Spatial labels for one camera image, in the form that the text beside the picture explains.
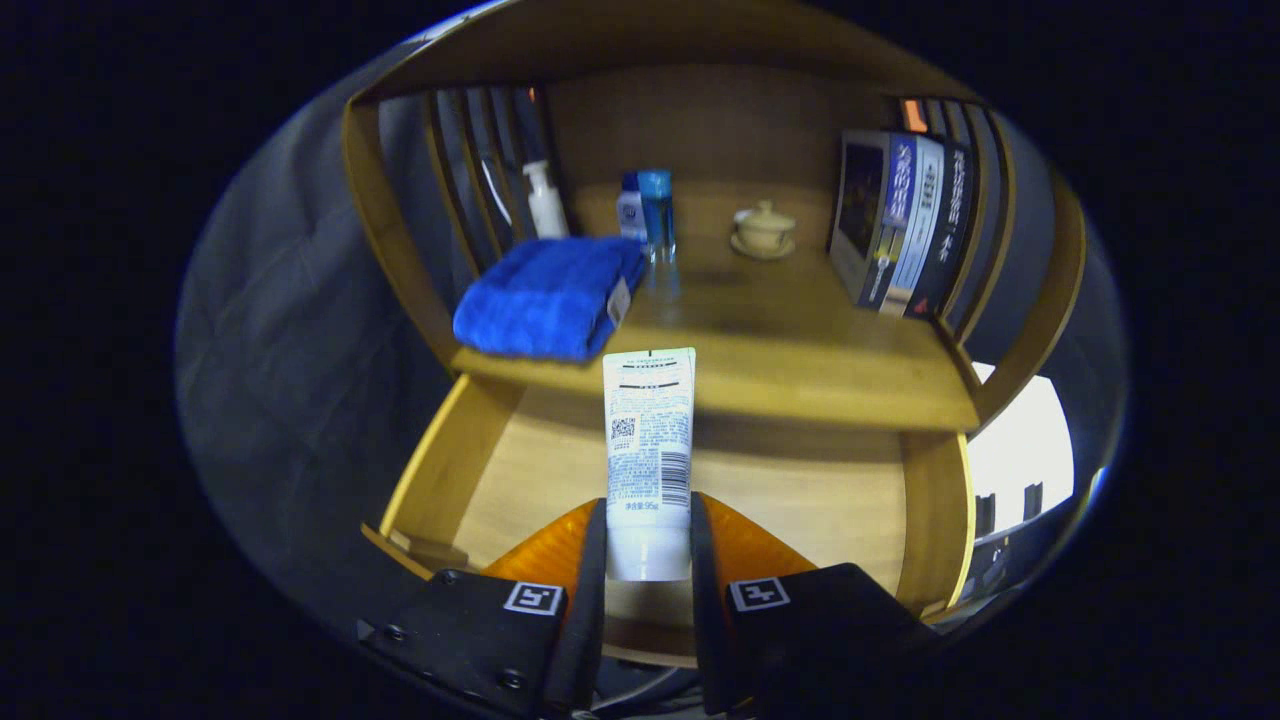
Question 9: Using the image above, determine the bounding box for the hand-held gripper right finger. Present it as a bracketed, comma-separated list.
[690, 492, 941, 716]

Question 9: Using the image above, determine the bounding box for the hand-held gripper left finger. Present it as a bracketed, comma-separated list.
[358, 497, 608, 719]

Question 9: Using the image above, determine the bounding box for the wooden drawer with black knob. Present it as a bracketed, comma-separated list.
[360, 372, 976, 669]

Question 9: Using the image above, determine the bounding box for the white squeeze tube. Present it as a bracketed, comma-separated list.
[602, 347, 698, 583]

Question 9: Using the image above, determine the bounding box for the wooden countertop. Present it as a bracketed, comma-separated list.
[450, 185, 981, 433]

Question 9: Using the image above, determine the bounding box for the wooden cabinet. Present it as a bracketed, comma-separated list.
[340, 0, 1086, 436]

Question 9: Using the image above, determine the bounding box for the blue folded towel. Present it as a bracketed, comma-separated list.
[452, 236, 646, 363]

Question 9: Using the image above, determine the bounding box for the beige saucer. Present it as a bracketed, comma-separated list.
[730, 233, 798, 262]

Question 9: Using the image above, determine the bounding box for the beige lidded teacup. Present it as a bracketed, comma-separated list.
[733, 200, 798, 251]

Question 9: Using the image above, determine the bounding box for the small white blue bottle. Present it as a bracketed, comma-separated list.
[616, 172, 646, 243]

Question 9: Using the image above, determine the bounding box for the clear blue bottle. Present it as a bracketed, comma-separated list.
[637, 168, 678, 266]

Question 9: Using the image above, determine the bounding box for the white pump bottle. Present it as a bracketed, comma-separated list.
[522, 160, 571, 241]

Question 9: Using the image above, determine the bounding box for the black backdrop cloth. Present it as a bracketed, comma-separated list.
[175, 40, 1131, 641]

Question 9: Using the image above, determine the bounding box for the blue spine book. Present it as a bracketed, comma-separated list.
[828, 128, 916, 311]

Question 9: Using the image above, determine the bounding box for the light grey spine book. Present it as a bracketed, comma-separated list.
[880, 135, 946, 319]

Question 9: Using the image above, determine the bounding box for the black spine book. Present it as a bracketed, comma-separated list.
[910, 145, 976, 321]

